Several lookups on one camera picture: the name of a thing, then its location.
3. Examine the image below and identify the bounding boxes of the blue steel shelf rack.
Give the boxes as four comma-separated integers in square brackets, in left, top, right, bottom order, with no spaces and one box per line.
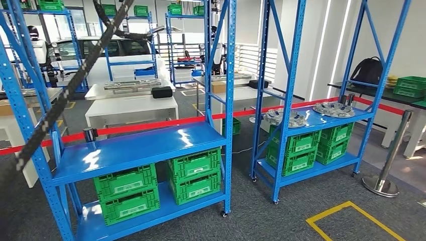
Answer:
[165,13,207,86]
[0,0,238,241]
[250,0,412,204]
[0,8,89,93]
[98,15,159,81]

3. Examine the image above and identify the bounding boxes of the brown cardboard box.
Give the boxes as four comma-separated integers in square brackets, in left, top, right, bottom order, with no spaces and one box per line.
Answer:
[211,80,227,94]
[0,99,16,116]

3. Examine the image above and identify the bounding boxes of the white table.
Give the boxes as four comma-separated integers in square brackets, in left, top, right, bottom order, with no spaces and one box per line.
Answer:
[0,114,51,189]
[211,86,283,134]
[84,95,179,132]

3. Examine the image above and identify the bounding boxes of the black hard case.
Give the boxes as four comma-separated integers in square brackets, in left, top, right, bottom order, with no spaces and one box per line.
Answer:
[151,86,173,99]
[248,79,270,89]

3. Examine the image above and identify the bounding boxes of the red barrier belt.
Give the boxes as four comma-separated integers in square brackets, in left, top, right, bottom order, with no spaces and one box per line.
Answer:
[0,96,407,156]

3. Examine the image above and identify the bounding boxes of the white black humanoid robot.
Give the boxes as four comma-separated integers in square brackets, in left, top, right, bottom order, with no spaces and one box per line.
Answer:
[199,26,227,75]
[26,25,64,88]

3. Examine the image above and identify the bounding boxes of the round grey metal casting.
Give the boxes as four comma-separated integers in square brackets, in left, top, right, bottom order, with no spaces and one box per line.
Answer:
[264,108,307,129]
[312,101,356,118]

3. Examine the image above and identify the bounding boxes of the white car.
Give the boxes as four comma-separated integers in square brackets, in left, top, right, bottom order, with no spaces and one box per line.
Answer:
[50,36,169,87]

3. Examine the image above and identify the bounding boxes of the black backpack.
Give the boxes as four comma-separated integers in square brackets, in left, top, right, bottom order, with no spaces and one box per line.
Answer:
[349,56,384,88]

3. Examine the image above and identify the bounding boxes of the dark top table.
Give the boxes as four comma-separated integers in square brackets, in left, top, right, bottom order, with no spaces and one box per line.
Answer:
[328,81,426,159]

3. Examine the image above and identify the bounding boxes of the white floor cable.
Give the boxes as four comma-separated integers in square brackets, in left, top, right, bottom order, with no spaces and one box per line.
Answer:
[231,141,267,155]

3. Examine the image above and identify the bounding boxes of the black braided cable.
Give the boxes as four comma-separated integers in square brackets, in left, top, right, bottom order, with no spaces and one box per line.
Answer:
[0,0,136,187]
[92,0,154,41]

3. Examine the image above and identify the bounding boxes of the black belt barrier post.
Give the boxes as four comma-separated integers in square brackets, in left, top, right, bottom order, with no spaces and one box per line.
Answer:
[339,94,356,107]
[82,127,99,143]

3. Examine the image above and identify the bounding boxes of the chrome stanchion post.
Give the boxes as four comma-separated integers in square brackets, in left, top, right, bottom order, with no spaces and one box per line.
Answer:
[362,109,413,198]

